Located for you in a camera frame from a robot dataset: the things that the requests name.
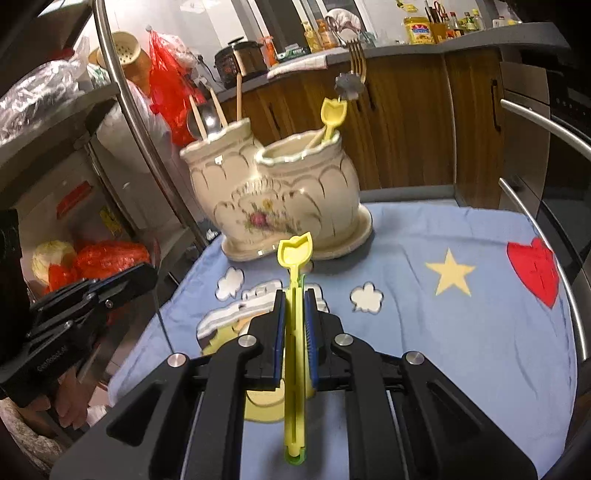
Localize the yellow oil jug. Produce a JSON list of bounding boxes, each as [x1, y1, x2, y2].
[[404, 16, 435, 45]]

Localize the built-in oven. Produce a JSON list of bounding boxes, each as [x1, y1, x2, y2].
[[500, 61, 590, 359]]

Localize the white towel on counter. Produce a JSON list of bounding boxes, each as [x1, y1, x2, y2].
[[266, 53, 328, 80]]

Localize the flower shaped small spoon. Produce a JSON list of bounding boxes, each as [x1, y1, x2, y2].
[[335, 72, 365, 101]]

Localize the gold fork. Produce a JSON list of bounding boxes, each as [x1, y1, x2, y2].
[[346, 39, 367, 84]]

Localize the red plastic bag hanging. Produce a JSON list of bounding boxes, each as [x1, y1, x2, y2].
[[148, 30, 205, 147]]

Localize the blue cartoon cloth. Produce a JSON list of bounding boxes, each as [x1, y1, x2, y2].
[[108, 203, 578, 479]]

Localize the cabbage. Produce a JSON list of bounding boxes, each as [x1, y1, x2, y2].
[[31, 240, 76, 286]]

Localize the knife block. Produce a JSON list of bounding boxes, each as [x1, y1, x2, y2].
[[425, 1, 449, 44]]

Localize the electric pressure cooker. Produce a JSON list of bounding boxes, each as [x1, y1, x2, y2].
[[214, 37, 269, 89]]

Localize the steel rack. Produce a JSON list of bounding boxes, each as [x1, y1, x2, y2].
[[1, 1, 204, 295]]

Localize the cream ceramic utensil holder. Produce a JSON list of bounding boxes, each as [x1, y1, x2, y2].
[[179, 119, 373, 262]]

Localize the wooden kitchen cabinets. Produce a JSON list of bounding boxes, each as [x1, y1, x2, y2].
[[242, 47, 504, 208]]

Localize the large steel spoon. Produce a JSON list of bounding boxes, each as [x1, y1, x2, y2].
[[186, 100, 222, 141]]

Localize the yellow colander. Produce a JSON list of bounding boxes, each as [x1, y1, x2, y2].
[[112, 31, 151, 96]]

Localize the white plastic bag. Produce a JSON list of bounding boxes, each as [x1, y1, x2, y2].
[[96, 78, 195, 222]]

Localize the person left hand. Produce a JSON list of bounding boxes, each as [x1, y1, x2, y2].
[[28, 367, 94, 430]]

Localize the red plastic bag lower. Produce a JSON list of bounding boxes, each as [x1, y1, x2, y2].
[[44, 241, 150, 294]]

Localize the cooking oil bottle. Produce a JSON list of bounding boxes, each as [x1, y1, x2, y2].
[[301, 21, 324, 53], [315, 19, 339, 50]]

